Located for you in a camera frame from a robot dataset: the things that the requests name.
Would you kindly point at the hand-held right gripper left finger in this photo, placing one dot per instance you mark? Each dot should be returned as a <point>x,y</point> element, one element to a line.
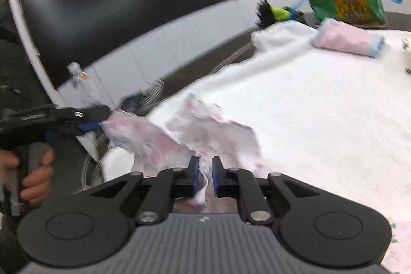
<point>195,176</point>

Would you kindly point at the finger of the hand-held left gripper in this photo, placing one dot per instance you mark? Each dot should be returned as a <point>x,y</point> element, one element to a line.
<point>91,126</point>

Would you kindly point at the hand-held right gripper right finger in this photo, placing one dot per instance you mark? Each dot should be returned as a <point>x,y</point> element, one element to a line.
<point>215,177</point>

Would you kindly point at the pink patterned garment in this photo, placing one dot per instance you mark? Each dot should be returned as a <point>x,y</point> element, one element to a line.
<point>144,139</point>

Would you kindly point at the person's left hand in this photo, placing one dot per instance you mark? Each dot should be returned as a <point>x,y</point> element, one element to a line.
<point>37,184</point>

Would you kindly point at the clear plastic water bottle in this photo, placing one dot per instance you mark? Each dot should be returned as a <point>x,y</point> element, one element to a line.
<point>84,83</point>

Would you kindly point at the white fluffy blanket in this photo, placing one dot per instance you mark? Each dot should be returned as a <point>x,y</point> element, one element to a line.
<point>321,116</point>

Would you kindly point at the white folded towel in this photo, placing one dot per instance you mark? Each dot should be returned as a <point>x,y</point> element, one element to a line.
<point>282,35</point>

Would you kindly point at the yellow-green cloth item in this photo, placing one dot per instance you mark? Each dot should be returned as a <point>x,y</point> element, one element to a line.
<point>280,13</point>

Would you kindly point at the folded pink cloth blue trim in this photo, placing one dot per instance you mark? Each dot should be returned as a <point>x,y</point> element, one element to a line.
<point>343,38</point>

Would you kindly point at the pink floral cloth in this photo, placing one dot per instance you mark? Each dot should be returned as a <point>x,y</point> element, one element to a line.
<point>399,248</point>

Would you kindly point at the green printed bag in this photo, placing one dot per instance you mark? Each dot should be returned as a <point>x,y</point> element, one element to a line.
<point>346,6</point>

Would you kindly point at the large black wall screen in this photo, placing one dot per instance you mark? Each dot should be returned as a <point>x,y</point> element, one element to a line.
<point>112,4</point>

